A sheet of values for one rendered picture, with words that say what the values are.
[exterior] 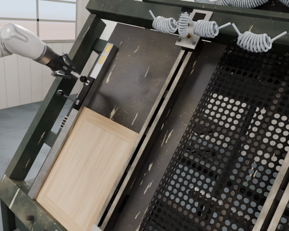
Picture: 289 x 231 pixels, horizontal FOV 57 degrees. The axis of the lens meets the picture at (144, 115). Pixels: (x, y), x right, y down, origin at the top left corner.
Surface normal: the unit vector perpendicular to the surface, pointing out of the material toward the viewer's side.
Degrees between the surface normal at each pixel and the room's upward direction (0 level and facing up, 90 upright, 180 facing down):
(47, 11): 90
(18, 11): 90
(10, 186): 58
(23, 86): 90
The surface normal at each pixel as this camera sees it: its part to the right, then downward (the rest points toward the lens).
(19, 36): 0.68, 0.18
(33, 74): 0.77, 0.33
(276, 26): -0.47, -0.30
